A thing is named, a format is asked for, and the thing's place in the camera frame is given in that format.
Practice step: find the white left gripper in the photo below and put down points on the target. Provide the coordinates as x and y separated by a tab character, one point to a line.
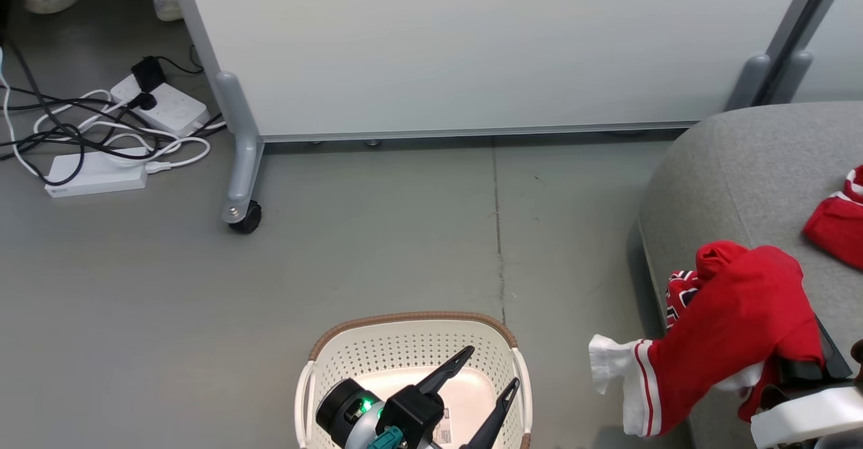
421	445

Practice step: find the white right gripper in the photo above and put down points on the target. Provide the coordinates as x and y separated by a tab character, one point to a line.
809	415

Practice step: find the red white striped garment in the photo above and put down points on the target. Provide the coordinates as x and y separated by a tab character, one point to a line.
735	321

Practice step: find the plain red garment white cuff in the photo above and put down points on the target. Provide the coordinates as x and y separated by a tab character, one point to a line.
839	223

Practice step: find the white perforated laundry basket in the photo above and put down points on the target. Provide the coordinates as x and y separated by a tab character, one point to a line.
377	354

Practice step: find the white barcode label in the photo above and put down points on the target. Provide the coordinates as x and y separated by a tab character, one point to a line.
443	429

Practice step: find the grey fabric sofa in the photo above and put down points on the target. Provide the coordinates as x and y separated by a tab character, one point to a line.
748	179

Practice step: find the short grey partition leg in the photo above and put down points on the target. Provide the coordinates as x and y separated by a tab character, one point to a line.
792	75
750	81

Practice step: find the grey partition leg with caster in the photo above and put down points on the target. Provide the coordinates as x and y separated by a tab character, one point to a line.
246	159

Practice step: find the narrow white partition panel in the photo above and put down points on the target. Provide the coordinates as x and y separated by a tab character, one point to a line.
839	38

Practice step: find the large white partition panel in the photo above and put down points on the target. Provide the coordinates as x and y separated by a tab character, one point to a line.
485	44

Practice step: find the square white power strip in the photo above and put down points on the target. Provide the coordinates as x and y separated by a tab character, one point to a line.
175	108

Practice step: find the long white power strip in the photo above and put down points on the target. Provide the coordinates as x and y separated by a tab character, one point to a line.
98	176

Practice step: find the black plug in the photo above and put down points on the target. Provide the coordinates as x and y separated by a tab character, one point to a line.
143	100

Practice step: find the black power adapter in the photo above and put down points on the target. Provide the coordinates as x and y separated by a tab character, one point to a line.
148	73

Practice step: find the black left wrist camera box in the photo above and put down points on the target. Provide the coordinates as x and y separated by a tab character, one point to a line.
411	412

